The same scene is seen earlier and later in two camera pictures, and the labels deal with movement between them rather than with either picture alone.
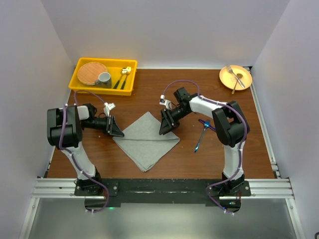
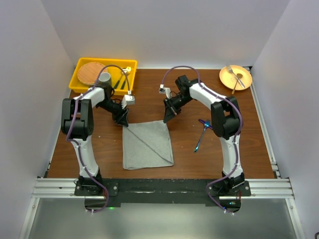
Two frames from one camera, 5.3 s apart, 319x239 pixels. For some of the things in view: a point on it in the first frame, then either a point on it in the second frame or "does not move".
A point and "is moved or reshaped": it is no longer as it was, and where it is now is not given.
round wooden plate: [88, 72] does not move
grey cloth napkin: [142, 144] is moved or reshaped
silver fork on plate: [230, 69] does not move
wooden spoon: [239, 75] does not move
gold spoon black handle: [123, 72] does not move
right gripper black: [167, 124] -> [169, 105]
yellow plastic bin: [114, 66] does not move
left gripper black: [111, 127] -> [122, 114]
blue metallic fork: [207, 124] does not move
